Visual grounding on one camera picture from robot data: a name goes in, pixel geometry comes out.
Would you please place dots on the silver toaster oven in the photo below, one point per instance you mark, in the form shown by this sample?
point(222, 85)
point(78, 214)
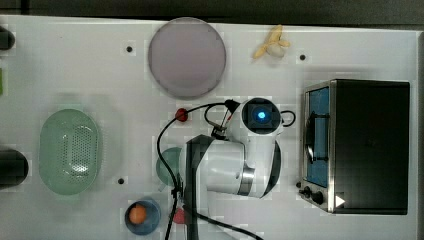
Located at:
point(355, 146)

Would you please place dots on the strawberry toy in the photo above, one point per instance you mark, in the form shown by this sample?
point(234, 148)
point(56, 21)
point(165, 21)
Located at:
point(179, 216)

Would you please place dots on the grey round plate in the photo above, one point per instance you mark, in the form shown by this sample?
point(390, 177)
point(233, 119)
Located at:
point(187, 57)

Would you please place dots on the light green cup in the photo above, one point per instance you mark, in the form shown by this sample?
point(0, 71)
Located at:
point(167, 167)

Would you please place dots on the blue bowl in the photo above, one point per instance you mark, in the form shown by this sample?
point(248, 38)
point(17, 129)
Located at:
point(152, 221)

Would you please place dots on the dark object top left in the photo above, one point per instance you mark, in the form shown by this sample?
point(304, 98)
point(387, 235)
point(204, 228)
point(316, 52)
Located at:
point(7, 39)

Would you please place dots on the orange ball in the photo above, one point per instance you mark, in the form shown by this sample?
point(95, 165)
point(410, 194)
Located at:
point(137, 214)

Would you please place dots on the green perforated colander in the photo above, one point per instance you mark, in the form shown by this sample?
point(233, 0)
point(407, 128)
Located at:
point(68, 152)

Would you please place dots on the black pot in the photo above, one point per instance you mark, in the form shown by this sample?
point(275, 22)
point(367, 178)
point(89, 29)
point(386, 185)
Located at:
point(14, 168)

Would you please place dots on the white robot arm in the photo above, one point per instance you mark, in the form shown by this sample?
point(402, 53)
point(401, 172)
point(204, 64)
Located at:
point(246, 162)

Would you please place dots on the peeled banana toy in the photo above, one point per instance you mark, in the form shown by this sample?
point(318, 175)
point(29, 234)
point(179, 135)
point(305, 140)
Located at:
point(274, 44)

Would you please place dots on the small red tomato toy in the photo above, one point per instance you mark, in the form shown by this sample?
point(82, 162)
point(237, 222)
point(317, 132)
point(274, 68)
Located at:
point(181, 115)

